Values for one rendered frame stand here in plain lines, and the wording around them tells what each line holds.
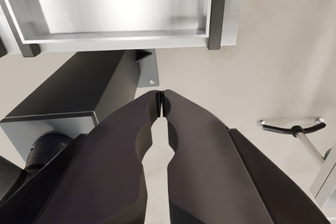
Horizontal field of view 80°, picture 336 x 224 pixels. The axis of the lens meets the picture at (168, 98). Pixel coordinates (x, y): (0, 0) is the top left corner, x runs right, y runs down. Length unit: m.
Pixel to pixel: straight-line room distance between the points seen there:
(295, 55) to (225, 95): 0.49
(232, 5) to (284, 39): 1.11
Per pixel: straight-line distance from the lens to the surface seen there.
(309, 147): 1.60
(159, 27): 0.32
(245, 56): 1.37
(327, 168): 1.47
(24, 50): 0.38
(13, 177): 0.53
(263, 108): 1.62
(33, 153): 0.62
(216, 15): 0.31
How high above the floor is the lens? 1.20
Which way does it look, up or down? 58 degrees down
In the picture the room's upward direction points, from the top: 180 degrees clockwise
